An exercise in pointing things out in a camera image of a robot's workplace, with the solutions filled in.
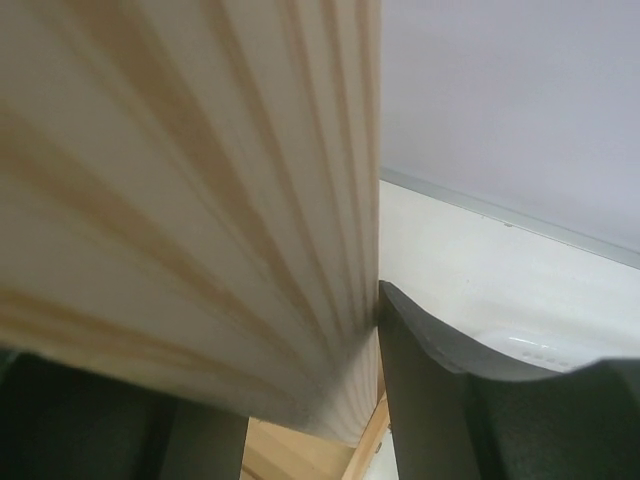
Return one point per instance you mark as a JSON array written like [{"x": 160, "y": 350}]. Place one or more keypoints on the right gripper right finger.
[{"x": 461, "y": 410}]

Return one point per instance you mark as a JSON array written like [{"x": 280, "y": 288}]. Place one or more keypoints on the white plastic basket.
[{"x": 546, "y": 351}]

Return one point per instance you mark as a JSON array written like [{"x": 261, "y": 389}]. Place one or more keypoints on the wooden hanger rack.
[{"x": 190, "y": 201}]

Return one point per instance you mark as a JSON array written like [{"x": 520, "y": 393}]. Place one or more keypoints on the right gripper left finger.
[{"x": 59, "y": 422}]

